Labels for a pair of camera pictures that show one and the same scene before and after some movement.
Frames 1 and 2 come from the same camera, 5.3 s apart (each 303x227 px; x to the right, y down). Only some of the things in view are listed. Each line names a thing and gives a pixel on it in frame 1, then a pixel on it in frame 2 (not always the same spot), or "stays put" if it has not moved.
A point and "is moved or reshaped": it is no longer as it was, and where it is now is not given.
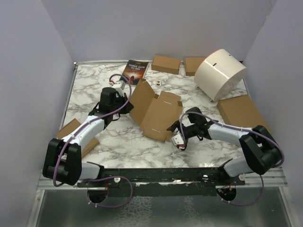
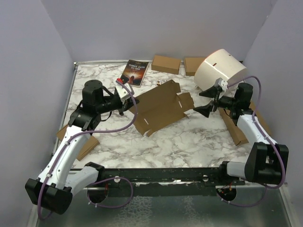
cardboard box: (191, 64) stays put
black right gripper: (175, 125) -> (205, 109)
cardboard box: (166, 64) stays put
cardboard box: (70, 126) stays put
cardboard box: (154, 113) is moved or reshaped
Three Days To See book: (135, 70) stays put
